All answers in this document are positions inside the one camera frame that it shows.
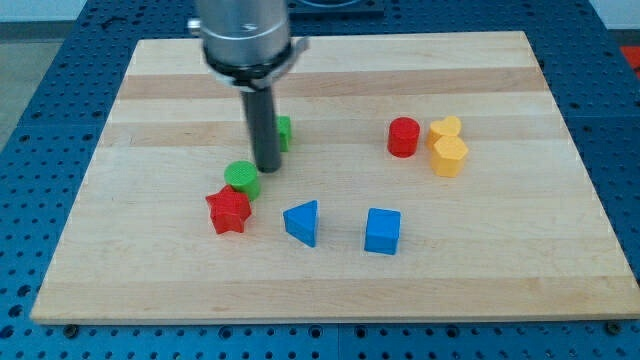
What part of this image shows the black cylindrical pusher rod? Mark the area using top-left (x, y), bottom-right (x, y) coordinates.
top-left (241, 87), bottom-right (281, 173)

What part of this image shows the red star block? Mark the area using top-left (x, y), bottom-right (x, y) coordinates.
top-left (205, 185), bottom-right (252, 234)

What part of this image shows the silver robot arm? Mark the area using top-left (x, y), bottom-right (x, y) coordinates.
top-left (187, 0), bottom-right (310, 173)

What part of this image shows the green block behind rod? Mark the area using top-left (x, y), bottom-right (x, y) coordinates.
top-left (276, 115), bottom-right (292, 152)

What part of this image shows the green cylinder block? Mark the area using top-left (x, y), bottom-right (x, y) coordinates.
top-left (224, 160), bottom-right (261, 201)

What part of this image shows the blue triangle block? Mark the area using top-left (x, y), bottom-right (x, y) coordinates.
top-left (283, 200), bottom-right (319, 248)

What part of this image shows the red cylinder block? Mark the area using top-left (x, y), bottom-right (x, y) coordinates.
top-left (387, 117), bottom-right (421, 158)

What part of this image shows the blue cube block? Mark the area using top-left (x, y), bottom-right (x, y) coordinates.
top-left (364, 208), bottom-right (401, 255)

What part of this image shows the wooden board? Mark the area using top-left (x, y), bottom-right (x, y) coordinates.
top-left (31, 31), bottom-right (639, 325)

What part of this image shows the yellow heart block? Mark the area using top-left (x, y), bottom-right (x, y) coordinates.
top-left (426, 116), bottom-right (462, 150)

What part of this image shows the yellow hexagon block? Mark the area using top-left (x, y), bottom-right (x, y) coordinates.
top-left (430, 136), bottom-right (469, 178)

